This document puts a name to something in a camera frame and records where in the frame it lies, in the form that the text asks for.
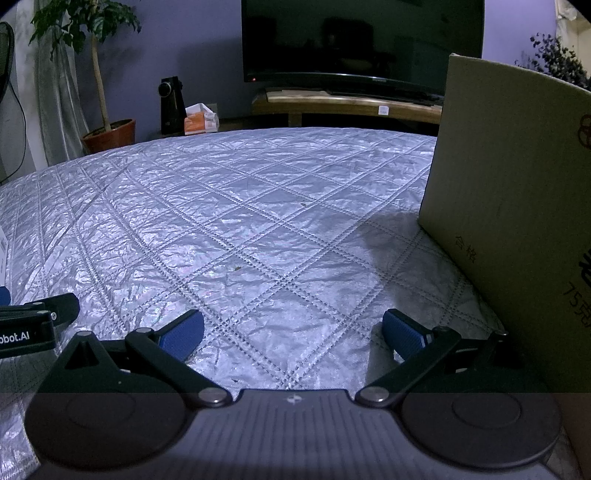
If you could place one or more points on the sheer grey curtain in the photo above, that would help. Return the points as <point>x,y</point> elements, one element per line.
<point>60,101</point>

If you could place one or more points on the wooden television stand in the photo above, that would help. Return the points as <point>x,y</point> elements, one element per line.
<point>323,102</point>

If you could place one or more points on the green leafy houseplant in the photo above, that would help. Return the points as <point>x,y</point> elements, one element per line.
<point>99,69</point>

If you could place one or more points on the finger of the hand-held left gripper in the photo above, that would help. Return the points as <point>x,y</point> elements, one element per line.
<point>2,295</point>
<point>55,305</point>

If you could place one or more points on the silver quilted blanket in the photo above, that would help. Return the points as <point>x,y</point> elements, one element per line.
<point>207,221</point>

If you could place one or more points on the brown cardboard box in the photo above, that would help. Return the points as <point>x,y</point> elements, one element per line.
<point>517,184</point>

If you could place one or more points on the black standing fan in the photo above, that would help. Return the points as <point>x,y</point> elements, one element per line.
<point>5,60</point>

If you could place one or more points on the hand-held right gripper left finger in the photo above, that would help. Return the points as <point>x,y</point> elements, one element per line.
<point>184,334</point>

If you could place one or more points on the orange white tissue box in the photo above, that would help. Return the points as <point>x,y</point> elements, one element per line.
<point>201,121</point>

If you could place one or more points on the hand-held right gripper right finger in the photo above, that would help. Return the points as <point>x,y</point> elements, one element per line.
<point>401,330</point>

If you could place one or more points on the black speaker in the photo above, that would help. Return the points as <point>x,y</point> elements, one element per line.
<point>171,106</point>

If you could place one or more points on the black flat television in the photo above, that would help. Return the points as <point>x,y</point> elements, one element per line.
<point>360,37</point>

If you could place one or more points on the terracotta plant pot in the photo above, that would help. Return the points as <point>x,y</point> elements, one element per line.
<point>111,137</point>

